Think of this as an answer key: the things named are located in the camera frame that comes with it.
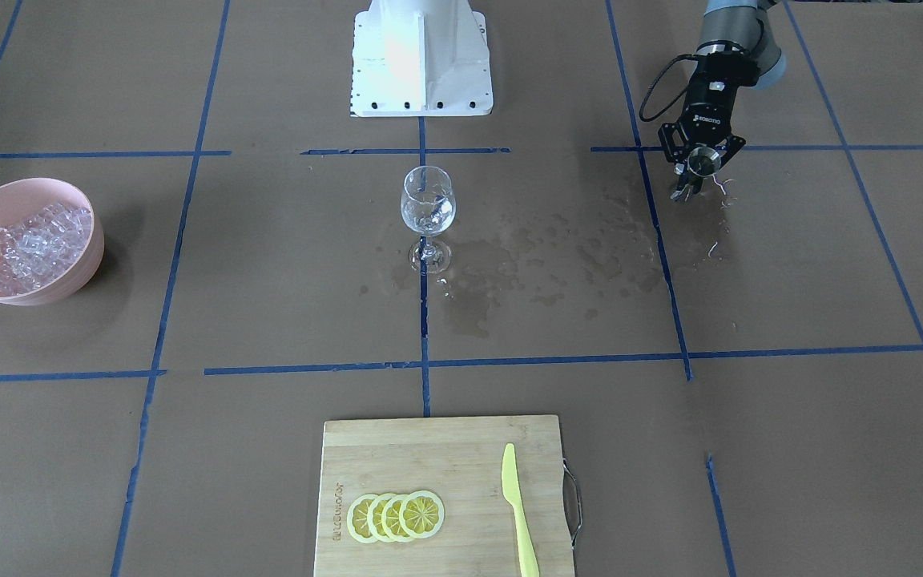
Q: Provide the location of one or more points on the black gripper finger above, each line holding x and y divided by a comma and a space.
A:
682, 191
692, 183

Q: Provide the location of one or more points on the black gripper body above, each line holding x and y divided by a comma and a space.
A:
707, 117

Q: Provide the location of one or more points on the clear wine glass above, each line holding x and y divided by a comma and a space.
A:
428, 208

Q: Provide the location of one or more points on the pink bowl of ice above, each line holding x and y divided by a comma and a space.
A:
51, 241

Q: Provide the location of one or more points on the steel cocktail jigger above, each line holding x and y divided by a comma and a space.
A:
703, 161

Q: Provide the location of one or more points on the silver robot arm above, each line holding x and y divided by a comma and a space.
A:
736, 49

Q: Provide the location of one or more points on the bamboo cutting board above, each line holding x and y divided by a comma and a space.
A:
460, 460

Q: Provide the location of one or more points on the yellow plastic knife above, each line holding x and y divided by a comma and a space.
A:
511, 491

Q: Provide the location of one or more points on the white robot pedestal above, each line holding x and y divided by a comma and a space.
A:
420, 59

